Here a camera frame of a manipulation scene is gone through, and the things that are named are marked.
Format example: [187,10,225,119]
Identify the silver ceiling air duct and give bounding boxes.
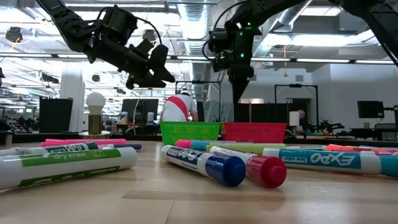
[177,0,218,94]

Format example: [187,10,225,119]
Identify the red plastic basket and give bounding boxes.
[221,121,289,144]

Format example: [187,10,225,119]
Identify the yellow-green highlighter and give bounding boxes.
[205,142,287,156]

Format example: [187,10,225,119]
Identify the purple-capped thin marker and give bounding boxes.
[96,142,143,151]

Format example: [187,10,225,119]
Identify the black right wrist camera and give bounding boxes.
[203,29,237,73]

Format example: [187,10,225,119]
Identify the black background rig frame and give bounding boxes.
[175,80,222,123]
[274,83,319,125]

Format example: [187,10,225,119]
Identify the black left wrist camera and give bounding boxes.
[134,37,155,57]

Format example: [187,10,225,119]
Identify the red Expo marker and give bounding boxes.
[209,146,288,189]

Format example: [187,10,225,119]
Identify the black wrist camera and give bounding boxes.
[203,29,237,73]
[134,37,155,57]

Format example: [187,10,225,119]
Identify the dark green Expo marker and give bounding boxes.
[0,141,100,157]

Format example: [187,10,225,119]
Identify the light green Expo marker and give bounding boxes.
[0,146,139,191]

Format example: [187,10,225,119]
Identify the blue Expo marker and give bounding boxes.
[160,144,247,188]

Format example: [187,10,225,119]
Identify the teal Expo marker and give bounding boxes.
[262,147,398,179]

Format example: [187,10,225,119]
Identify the green plastic basket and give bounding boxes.
[159,121,222,146]

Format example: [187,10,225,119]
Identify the black cabinet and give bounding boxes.
[39,97,74,134]

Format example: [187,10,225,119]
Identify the black partition panel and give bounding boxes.
[233,102,290,124]

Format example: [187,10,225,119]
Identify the black ceiling camera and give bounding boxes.
[5,27,23,43]

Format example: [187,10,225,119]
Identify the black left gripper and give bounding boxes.
[88,38,177,90]

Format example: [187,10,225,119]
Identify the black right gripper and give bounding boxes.
[228,19,262,105]

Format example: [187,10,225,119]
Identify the white bulb brass lamp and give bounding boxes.
[78,91,112,140]

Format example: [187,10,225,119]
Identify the black computer monitor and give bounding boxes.
[356,100,385,119]
[121,98,160,125]

